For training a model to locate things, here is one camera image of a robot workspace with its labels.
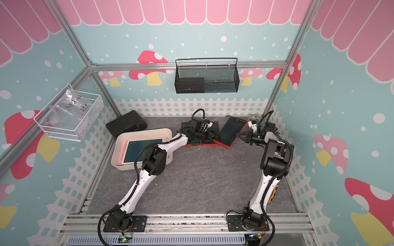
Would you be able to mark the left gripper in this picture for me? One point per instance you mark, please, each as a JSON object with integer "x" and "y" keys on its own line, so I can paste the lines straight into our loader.
{"x": 207, "y": 136}

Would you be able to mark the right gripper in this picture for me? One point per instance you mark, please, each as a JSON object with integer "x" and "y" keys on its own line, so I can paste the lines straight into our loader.
{"x": 247, "y": 139}

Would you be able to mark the red writing tablet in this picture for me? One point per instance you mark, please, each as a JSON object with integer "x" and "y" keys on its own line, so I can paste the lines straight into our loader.
{"x": 192, "y": 139}
{"x": 212, "y": 134}
{"x": 228, "y": 134}

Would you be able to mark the pink writing tablet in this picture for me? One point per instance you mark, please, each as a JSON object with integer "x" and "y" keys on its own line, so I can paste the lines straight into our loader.
{"x": 133, "y": 148}

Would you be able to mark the cream plastic storage box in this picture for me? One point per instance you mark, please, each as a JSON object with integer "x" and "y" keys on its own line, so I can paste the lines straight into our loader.
{"x": 165, "y": 134}

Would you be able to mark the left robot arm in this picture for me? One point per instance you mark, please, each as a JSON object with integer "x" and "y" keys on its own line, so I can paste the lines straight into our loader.
{"x": 149, "y": 163}

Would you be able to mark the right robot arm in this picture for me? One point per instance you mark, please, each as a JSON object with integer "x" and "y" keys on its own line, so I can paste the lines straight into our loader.
{"x": 275, "y": 164}

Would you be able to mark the black box in basket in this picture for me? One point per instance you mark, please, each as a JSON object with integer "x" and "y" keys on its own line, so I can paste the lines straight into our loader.
{"x": 189, "y": 85}

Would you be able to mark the clear tape roll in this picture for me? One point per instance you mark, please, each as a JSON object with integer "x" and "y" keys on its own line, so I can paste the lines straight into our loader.
{"x": 255, "y": 118}

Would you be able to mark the yellow black pliers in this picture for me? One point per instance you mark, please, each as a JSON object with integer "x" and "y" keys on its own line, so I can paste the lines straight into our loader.
{"x": 273, "y": 194}

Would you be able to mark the black case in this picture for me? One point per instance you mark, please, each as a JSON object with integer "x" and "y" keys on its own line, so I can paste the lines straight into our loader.
{"x": 130, "y": 122}

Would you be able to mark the clear plastic bag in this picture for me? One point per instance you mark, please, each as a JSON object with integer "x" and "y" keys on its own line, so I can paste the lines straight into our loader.
{"x": 69, "y": 110}

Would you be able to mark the black mesh wall basket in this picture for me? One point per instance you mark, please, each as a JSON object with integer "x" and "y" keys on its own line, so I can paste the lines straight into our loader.
{"x": 220, "y": 74}

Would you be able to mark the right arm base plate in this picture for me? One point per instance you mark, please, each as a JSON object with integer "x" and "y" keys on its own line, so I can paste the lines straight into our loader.
{"x": 237, "y": 223}

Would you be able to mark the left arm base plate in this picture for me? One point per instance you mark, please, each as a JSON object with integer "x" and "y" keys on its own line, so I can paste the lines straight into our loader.
{"x": 127, "y": 224}

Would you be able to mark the white wire wall basket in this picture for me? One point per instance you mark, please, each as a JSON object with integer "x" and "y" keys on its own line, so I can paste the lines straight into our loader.
{"x": 78, "y": 133}

